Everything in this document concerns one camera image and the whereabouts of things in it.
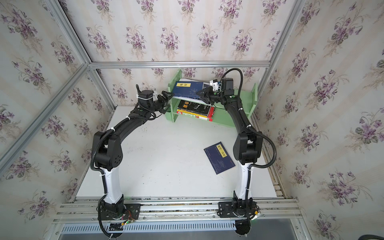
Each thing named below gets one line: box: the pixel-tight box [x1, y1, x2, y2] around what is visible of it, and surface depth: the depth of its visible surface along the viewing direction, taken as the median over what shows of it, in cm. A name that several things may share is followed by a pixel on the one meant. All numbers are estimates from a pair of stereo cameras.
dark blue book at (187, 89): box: [172, 81, 204, 99], surface depth 92 cm
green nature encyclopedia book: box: [177, 111, 213, 122], surface depth 97 cm
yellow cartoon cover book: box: [177, 109, 208, 118], surface depth 97 cm
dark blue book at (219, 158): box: [203, 141, 236, 175], surface depth 93 cm
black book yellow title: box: [177, 100, 211, 117], surface depth 97 cm
